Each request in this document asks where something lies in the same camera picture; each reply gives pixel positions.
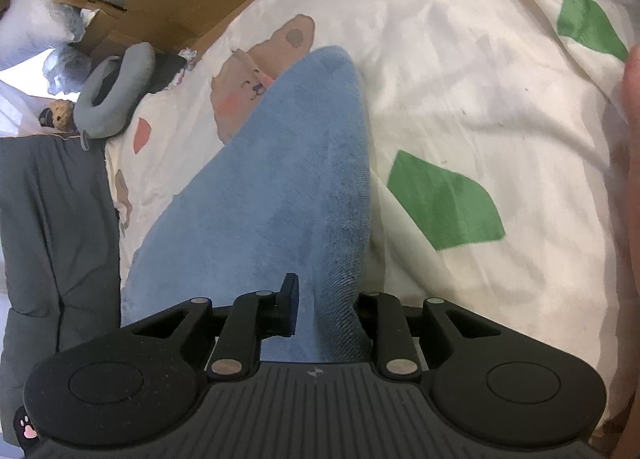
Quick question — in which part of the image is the bear printed blanket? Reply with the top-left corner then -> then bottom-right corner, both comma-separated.
102,0 -> 640,440

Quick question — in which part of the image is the clear plastic bag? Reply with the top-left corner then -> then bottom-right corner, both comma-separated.
42,44 -> 93,95

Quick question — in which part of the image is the white plastic bag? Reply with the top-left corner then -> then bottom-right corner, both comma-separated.
0,0 -> 88,70

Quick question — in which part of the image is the black cloth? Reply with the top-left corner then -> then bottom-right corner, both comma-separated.
145,52 -> 187,94

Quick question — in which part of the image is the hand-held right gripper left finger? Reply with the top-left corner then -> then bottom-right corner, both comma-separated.
120,272 -> 301,381

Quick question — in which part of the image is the white curtain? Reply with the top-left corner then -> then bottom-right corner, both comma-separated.
0,64 -> 76,137

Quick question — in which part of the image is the grey neck pillow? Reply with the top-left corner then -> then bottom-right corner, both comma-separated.
74,42 -> 157,150

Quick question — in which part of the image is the floral cloth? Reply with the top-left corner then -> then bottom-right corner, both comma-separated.
177,45 -> 203,77

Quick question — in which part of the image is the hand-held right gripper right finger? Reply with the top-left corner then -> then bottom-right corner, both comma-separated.
354,290 -> 521,381

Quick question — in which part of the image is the black paw print item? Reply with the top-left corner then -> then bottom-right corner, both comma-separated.
10,404 -> 42,446

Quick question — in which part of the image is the blue sweater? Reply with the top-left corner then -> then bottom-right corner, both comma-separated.
120,45 -> 373,365

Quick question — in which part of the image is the dark grey-green garment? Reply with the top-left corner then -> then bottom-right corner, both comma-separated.
0,134 -> 123,445

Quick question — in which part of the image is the teddy bear toy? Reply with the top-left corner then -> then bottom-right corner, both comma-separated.
39,99 -> 76,132

